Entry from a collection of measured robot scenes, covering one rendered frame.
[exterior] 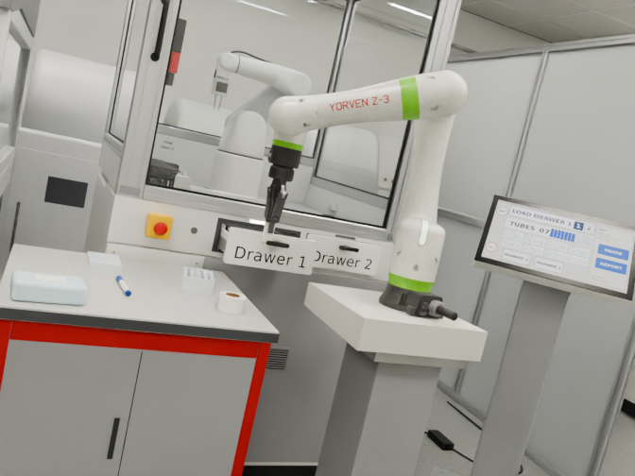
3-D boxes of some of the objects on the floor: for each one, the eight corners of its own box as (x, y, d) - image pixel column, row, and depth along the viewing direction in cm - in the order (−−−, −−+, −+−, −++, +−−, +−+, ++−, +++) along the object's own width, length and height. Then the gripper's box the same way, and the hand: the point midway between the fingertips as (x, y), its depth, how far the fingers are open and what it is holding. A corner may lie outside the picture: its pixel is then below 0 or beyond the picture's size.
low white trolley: (216, 613, 159) (280, 331, 149) (-62, 640, 133) (-8, 304, 124) (178, 485, 211) (223, 271, 202) (-27, 487, 186) (13, 243, 176)
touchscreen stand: (543, 584, 202) (632, 285, 189) (410, 530, 216) (485, 247, 203) (541, 512, 249) (612, 269, 236) (432, 471, 263) (493, 240, 250)
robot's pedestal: (405, 609, 175) (472, 357, 166) (309, 620, 164) (375, 348, 154) (360, 541, 203) (416, 321, 193) (274, 545, 191) (329, 311, 181)
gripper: (265, 161, 190) (248, 237, 193) (278, 166, 178) (260, 246, 181) (286, 166, 193) (270, 241, 196) (301, 171, 181) (284, 249, 184)
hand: (268, 232), depth 188 cm, fingers closed, pressing on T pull
